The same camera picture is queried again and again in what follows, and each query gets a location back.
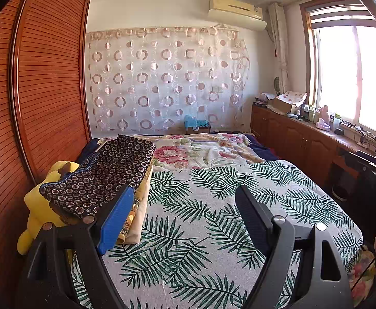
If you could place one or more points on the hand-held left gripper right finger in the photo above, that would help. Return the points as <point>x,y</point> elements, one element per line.
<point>252,215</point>

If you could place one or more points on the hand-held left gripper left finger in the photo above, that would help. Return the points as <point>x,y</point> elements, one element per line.
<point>117,219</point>

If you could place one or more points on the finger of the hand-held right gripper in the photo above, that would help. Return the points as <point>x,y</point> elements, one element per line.
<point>361,162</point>

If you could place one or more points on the blue patterned blanket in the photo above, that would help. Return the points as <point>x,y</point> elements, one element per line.
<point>104,173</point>

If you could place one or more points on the gold patterned pillow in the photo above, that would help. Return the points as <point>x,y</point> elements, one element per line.
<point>139,206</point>

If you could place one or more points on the waste bin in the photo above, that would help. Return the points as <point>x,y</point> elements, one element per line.
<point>339,193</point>

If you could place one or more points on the small black box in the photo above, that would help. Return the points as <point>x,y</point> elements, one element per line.
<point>339,131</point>

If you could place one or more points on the white plastic bottle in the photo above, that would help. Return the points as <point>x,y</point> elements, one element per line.
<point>336,122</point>

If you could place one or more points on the pink tissue box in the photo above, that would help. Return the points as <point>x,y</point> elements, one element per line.
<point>323,125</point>

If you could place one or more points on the pink figurine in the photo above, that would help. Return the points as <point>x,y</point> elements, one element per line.
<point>324,112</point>

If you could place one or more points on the long wooden sideboard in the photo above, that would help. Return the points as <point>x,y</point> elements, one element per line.
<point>291,141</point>

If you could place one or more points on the dark cosmetic bottles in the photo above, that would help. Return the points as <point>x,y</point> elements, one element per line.
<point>304,111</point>

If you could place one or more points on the floral bed sheet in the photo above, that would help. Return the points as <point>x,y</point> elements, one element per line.
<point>207,151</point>

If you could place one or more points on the yellow plush toy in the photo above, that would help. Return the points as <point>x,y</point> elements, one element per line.
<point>36,206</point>

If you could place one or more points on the wooden framed window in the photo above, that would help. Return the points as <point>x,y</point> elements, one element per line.
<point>352,70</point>

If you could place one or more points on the floral mattress cover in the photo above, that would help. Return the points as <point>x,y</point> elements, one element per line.
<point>361,280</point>

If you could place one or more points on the pink patterned wrapping paper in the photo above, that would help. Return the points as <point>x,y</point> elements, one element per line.
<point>292,97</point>

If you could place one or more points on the open cardboard box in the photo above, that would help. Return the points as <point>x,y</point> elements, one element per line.
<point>284,107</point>

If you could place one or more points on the blue cloth on small box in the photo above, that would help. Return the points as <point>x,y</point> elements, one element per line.
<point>196,123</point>

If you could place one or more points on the round hand fan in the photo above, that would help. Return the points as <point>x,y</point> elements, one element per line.
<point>277,85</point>

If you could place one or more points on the pale window curtain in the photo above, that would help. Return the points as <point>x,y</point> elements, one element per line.
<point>279,48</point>

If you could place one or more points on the wooden louvered wardrobe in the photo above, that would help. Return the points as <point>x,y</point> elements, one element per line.
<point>46,87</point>

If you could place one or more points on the sheer circle-patterned wall curtain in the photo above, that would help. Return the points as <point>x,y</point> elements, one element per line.
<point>168,80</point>

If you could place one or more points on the wall air conditioner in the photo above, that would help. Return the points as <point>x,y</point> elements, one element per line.
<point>236,13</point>

